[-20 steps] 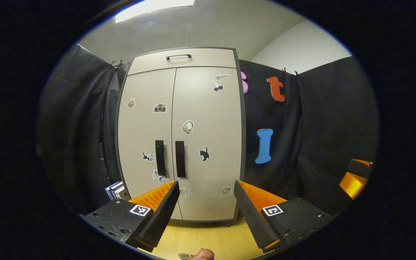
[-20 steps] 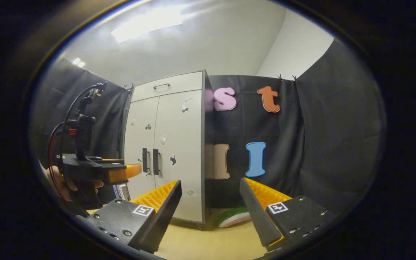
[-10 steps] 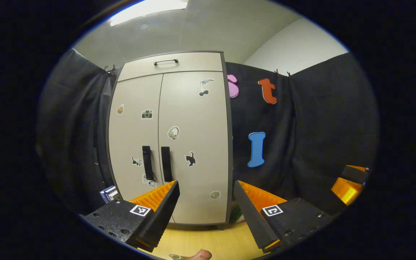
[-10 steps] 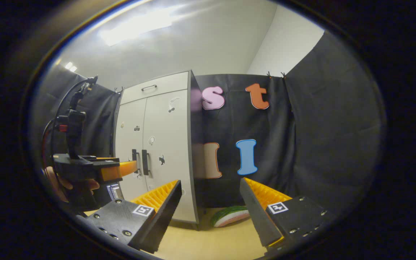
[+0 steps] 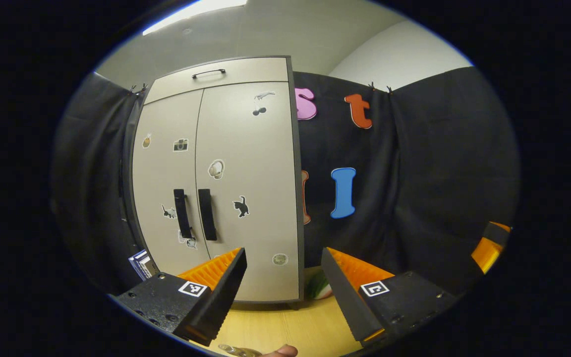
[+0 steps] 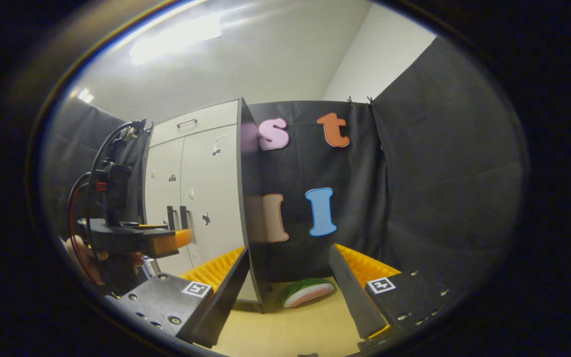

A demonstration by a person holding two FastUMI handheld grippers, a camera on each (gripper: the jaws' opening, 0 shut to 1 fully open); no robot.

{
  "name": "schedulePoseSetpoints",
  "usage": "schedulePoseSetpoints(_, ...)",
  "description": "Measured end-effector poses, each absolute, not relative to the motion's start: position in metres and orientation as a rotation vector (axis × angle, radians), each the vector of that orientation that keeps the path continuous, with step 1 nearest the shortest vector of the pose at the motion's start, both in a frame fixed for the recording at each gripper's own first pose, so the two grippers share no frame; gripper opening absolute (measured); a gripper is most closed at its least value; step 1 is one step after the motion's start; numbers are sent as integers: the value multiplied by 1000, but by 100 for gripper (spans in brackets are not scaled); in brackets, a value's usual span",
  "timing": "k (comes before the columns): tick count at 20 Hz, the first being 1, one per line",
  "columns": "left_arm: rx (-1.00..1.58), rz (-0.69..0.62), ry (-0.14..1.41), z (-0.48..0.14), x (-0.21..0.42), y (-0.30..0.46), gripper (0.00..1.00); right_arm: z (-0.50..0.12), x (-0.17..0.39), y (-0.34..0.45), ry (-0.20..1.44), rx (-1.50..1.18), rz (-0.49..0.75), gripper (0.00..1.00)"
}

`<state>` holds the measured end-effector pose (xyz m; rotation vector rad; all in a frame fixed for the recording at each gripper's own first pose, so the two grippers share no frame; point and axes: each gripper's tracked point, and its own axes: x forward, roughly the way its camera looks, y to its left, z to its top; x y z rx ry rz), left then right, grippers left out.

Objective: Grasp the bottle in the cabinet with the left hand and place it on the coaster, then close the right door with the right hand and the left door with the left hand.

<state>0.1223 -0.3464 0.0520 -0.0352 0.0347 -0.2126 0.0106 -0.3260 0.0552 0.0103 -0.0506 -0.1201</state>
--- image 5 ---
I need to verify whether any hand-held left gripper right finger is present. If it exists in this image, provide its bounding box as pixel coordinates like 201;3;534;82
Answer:
320;246;459;348

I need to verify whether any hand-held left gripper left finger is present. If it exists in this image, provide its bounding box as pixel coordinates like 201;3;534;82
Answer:
110;247;248;347

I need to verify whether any grey cabinet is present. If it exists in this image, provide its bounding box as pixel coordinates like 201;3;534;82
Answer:
119;55;306;310

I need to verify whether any grey cabinet door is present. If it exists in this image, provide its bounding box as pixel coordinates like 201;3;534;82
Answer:
195;81;300;302
132;89;204;278

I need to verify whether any watermelon slice toy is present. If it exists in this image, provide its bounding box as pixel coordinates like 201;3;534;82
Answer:
306;269;335;300

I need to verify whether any dark blue book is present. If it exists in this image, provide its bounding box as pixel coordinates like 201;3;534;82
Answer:
128;249;160;282

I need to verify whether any black backdrop cloth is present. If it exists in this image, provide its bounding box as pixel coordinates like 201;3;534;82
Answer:
50;67;521;298

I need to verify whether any ceiling light panel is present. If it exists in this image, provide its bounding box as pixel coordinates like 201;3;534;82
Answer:
142;0;248;36

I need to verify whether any beige drawer with black handle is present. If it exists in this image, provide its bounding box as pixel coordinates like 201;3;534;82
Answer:
143;57;290;106

